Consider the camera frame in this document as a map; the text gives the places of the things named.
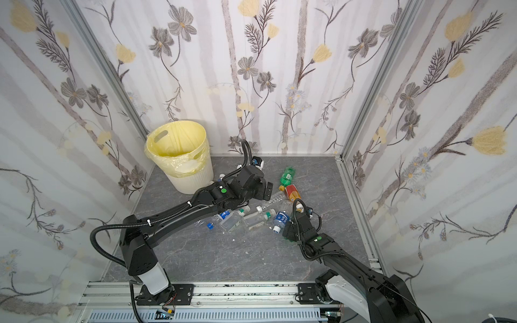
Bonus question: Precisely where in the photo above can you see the clear bottle blue label white cap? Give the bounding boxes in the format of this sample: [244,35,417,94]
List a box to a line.
[273,211,290,234]

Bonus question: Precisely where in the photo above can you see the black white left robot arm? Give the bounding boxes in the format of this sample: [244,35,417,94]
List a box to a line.
[90,141,273,306]

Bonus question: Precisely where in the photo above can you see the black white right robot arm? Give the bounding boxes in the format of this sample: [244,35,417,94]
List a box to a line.
[284,199,431,322]

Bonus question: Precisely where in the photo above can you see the white bin yellow bag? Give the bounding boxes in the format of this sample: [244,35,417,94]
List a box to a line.
[144,121,214,195]

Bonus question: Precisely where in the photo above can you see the red label bottle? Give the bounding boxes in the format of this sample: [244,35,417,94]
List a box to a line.
[285,184,301,202]

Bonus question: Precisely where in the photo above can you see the small green bottle yellow cap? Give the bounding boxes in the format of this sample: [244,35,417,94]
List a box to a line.
[279,166,296,191]

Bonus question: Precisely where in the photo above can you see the clear square bottle white cap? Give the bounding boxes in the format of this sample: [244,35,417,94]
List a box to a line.
[243,209,276,230]

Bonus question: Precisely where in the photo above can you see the clear square bottle green band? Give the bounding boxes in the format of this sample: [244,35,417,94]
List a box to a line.
[219,205,250,232]

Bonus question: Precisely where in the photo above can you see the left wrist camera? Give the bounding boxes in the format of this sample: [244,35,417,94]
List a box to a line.
[251,156,264,170]

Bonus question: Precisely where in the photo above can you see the aluminium mounting rail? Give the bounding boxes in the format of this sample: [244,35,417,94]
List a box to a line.
[71,282,343,322]

